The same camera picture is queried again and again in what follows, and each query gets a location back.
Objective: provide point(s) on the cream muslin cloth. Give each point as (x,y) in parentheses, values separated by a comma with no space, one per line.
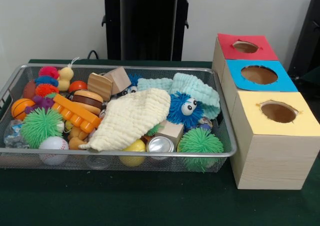
(130,118)

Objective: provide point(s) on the clear mesh bin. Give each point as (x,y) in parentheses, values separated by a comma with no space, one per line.
(150,71)

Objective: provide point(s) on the wooden box with three holes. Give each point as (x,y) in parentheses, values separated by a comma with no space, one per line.
(270,156)

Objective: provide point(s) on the mint green cloth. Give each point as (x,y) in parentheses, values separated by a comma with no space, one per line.
(200,88)

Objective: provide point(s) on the blue fuzzy toy with eyes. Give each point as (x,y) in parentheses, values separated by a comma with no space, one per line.
(177,113)

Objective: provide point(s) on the plain wooden cube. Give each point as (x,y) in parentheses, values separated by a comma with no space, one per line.
(119,78)

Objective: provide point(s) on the green spiky ball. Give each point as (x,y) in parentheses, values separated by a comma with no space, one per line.
(41,126)
(200,143)

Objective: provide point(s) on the silver can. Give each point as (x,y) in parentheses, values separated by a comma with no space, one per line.
(160,145)

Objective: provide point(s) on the toy hamburger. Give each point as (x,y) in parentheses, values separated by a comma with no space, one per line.
(88,97)

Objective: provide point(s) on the orange plastic comb toy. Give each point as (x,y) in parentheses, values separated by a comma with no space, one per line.
(70,111)

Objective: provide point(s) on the dark green tablecloth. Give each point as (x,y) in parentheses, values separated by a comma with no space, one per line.
(150,201)

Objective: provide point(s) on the white baseball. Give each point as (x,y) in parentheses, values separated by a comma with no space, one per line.
(52,146)

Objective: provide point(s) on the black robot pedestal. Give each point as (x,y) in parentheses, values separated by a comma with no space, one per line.
(150,26)

